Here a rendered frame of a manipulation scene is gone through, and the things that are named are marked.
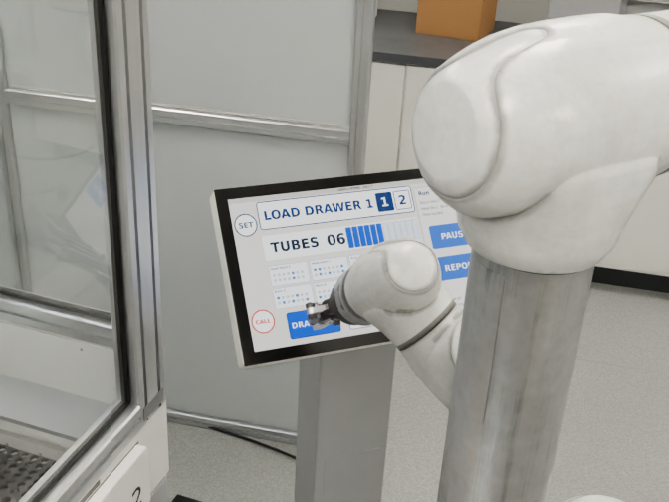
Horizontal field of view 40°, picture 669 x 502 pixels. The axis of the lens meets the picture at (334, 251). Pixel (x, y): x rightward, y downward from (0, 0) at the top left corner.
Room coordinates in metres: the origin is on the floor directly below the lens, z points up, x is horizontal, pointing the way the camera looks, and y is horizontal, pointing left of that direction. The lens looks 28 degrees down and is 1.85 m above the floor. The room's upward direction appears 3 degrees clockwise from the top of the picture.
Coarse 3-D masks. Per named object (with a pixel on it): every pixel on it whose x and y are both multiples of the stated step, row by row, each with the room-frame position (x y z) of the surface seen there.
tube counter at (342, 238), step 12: (336, 228) 1.47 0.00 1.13; (348, 228) 1.48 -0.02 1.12; (360, 228) 1.49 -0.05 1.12; (372, 228) 1.49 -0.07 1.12; (384, 228) 1.50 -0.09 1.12; (396, 228) 1.51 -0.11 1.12; (408, 228) 1.52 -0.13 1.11; (336, 240) 1.46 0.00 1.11; (348, 240) 1.47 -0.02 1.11; (360, 240) 1.47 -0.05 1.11; (372, 240) 1.48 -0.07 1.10; (384, 240) 1.49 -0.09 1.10
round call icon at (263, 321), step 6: (252, 312) 1.33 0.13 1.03; (258, 312) 1.33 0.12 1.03; (264, 312) 1.34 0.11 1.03; (270, 312) 1.34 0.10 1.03; (252, 318) 1.32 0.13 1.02; (258, 318) 1.33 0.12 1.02; (264, 318) 1.33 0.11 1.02; (270, 318) 1.33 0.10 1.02; (252, 324) 1.32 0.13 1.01; (258, 324) 1.32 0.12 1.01; (264, 324) 1.32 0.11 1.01; (270, 324) 1.33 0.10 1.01; (276, 324) 1.33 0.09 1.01; (252, 330) 1.31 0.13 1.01; (258, 330) 1.31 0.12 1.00; (264, 330) 1.32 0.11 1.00; (270, 330) 1.32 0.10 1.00; (276, 330) 1.32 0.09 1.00
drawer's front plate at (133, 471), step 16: (144, 448) 1.09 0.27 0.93; (128, 464) 1.05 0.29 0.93; (144, 464) 1.08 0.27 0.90; (112, 480) 1.01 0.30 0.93; (128, 480) 1.04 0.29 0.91; (144, 480) 1.08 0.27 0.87; (96, 496) 0.98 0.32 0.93; (112, 496) 1.00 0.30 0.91; (128, 496) 1.03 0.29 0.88; (144, 496) 1.08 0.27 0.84
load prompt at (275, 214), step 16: (352, 192) 1.53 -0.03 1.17; (368, 192) 1.54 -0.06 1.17; (384, 192) 1.55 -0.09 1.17; (400, 192) 1.56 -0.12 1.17; (272, 208) 1.46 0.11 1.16; (288, 208) 1.47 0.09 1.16; (304, 208) 1.48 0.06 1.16; (320, 208) 1.49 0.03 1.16; (336, 208) 1.50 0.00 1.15; (352, 208) 1.51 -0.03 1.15; (368, 208) 1.52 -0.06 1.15; (384, 208) 1.53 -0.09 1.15; (400, 208) 1.54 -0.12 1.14; (272, 224) 1.44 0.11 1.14; (288, 224) 1.45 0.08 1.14; (304, 224) 1.46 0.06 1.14
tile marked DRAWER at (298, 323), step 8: (288, 312) 1.35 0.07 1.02; (296, 312) 1.35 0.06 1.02; (304, 312) 1.36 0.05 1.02; (288, 320) 1.34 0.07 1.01; (296, 320) 1.34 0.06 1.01; (304, 320) 1.35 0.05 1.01; (296, 328) 1.33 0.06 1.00; (304, 328) 1.34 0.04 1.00; (312, 328) 1.34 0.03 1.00; (328, 328) 1.35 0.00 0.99; (336, 328) 1.35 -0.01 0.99; (296, 336) 1.32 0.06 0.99; (304, 336) 1.33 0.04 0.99; (312, 336) 1.33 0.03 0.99
